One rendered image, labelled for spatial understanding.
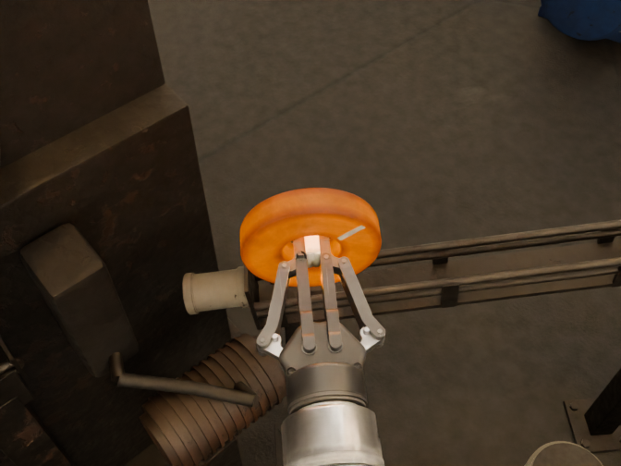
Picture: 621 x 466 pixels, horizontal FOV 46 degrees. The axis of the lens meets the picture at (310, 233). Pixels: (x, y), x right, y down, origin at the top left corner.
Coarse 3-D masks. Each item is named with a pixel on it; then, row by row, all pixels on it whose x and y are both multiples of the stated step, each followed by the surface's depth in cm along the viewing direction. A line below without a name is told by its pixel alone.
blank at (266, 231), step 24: (288, 192) 74; (312, 192) 74; (336, 192) 75; (264, 216) 74; (288, 216) 73; (312, 216) 73; (336, 216) 74; (360, 216) 75; (240, 240) 78; (264, 240) 76; (288, 240) 77; (336, 240) 77; (360, 240) 78; (264, 264) 80; (360, 264) 82
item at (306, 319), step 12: (300, 252) 75; (300, 264) 75; (300, 276) 74; (300, 288) 73; (300, 300) 73; (300, 312) 72; (300, 324) 72; (312, 324) 71; (312, 336) 70; (312, 348) 69
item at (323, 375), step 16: (320, 336) 71; (352, 336) 71; (288, 352) 70; (304, 352) 69; (320, 352) 70; (336, 352) 69; (352, 352) 70; (288, 368) 69; (304, 368) 66; (320, 368) 66; (336, 368) 66; (352, 368) 67; (288, 384) 67; (304, 384) 66; (320, 384) 65; (336, 384) 65; (352, 384) 66; (288, 400) 67; (304, 400) 65; (320, 400) 65; (352, 400) 65
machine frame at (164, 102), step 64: (0, 0) 77; (64, 0) 82; (128, 0) 87; (0, 64) 81; (64, 64) 87; (128, 64) 94; (0, 128) 87; (64, 128) 93; (128, 128) 95; (0, 192) 88; (64, 192) 93; (128, 192) 101; (192, 192) 110; (0, 256) 93; (128, 256) 110; (192, 256) 122; (0, 320) 100; (128, 320) 121; (192, 320) 135; (64, 384) 121; (64, 448) 135; (128, 448) 152
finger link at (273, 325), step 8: (280, 264) 75; (288, 264) 75; (280, 272) 74; (288, 272) 74; (280, 280) 74; (288, 280) 76; (280, 288) 73; (272, 296) 73; (280, 296) 73; (272, 304) 72; (280, 304) 72; (272, 312) 72; (280, 312) 72; (272, 320) 71; (280, 320) 72; (264, 328) 71; (272, 328) 71; (280, 328) 74; (264, 336) 70; (272, 336) 70; (264, 344) 70
